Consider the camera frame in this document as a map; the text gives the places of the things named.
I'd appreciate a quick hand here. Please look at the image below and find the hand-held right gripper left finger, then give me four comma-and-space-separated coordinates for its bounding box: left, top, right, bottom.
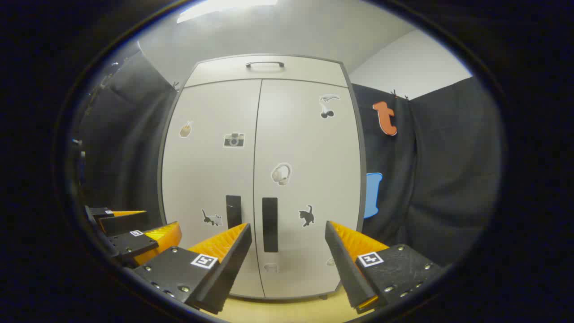
134, 222, 252, 314

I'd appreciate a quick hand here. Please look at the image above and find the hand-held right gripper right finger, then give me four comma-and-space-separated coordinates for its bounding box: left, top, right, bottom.
325, 220, 444, 314

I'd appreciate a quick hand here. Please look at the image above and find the black door handle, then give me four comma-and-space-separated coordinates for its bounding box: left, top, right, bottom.
226, 195, 243, 230
262, 197, 278, 253

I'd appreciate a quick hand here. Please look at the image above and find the cabinet door with camera sticker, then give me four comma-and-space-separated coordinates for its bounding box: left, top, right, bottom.
161, 80, 265, 299

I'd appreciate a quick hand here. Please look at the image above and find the cabinet door with headphone sticker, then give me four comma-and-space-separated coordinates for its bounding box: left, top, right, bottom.
253, 79, 363, 299

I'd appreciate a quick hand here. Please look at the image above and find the white double-door shoe cabinet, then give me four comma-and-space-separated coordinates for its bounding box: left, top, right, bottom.
158, 54, 367, 300

